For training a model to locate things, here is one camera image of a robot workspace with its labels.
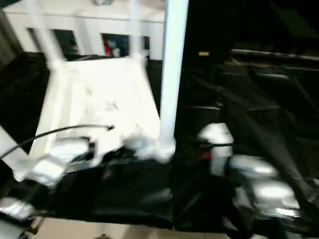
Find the white plastic table top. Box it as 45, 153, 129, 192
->
13, 54, 176, 182

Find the white plastic table leg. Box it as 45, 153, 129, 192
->
129, 0, 148, 60
0, 123, 31, 180
29, 0, 66, 70
159, 0, 190, 160

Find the black work mat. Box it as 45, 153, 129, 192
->
0, 51, 319, 237

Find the grey metal rod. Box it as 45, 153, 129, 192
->
231, 49, 319, 62

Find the black backdrop cloth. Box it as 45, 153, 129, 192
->
184, 0, 319, 63

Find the white sideboard with glass doors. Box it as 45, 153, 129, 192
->
4, 0, 168, 61

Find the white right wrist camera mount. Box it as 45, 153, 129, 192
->
198, 123, 235, 175

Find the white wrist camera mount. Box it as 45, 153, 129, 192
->
198, 123, 235, 175
88, 133, 123, 168

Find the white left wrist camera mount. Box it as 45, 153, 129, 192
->
88, 133, 123, 168

